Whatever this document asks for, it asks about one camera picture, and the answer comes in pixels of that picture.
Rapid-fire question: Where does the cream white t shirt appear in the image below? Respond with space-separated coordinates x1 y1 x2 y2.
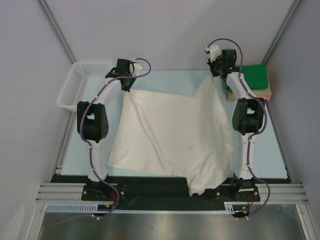
107 74 235 195

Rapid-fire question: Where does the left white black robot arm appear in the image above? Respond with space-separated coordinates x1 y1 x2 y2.
76 58 142 183

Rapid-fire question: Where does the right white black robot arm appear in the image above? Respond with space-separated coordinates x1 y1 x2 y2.
205 44 267 181

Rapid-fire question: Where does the green folded t shirt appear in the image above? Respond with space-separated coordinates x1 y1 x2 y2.
241 64 269 90

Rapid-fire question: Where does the white plastic mesh basket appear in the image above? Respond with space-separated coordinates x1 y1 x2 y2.
56 60 114 112

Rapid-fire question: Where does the tan folded t shirt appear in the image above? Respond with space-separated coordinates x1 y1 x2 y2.
225 87 272 101

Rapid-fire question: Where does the pink folded t shirt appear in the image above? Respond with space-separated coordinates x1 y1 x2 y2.
258 96 271 101

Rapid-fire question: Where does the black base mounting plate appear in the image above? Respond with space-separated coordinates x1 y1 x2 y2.
49 174 293 212

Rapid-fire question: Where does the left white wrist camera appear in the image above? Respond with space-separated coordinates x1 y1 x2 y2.
131 58 143 76

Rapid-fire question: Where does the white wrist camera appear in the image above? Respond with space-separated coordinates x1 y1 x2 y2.
204 44 222 62
131 58 143 76

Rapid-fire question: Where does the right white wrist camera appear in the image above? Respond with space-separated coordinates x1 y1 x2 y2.
204 44 222 62

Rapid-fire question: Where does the white slotted cable duct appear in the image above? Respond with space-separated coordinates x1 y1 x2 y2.
46 203 248 215

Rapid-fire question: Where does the aluminium frame rail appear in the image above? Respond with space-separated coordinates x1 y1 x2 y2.
35 183 309 204

